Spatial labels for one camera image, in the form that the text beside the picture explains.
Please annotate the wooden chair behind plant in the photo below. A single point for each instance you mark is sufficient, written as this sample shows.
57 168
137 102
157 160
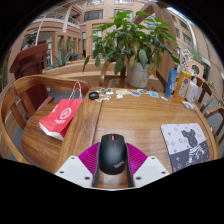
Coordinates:
105 75

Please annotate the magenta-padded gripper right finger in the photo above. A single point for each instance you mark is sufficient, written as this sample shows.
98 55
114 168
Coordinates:
148 170

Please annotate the grey white printed mouse pad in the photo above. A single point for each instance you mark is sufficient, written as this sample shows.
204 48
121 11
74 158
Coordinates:
185 146

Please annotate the wooden armchair holding red bag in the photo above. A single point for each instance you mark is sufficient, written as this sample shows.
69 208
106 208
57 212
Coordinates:
33 140

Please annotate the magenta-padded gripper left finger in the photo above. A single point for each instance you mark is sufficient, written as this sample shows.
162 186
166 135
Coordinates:
75 170

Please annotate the small black round object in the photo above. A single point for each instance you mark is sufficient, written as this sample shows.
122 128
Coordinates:
94 96

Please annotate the blue squeeze tube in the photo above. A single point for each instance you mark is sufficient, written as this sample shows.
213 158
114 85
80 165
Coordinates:
171 83

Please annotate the clear plastic packet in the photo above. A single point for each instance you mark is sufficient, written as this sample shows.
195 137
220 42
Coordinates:
188 105

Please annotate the yellow dish soap bottle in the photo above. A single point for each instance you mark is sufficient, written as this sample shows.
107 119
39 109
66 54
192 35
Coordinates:
182 86

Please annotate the empty wooden armchair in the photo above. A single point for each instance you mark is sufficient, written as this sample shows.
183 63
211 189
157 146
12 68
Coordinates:
205 93

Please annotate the green potted plant white pot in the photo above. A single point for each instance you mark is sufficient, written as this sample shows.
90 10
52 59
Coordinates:
133 43

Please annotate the white pump bottle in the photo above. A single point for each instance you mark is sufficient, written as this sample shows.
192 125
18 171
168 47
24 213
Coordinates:
192 91

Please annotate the dark red wooden lectern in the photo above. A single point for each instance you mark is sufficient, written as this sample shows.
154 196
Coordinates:
30 63

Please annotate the black computer mouse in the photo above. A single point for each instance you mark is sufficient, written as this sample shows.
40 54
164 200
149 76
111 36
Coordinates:
112 153

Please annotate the red paper bag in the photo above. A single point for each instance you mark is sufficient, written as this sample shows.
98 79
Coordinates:
61 118

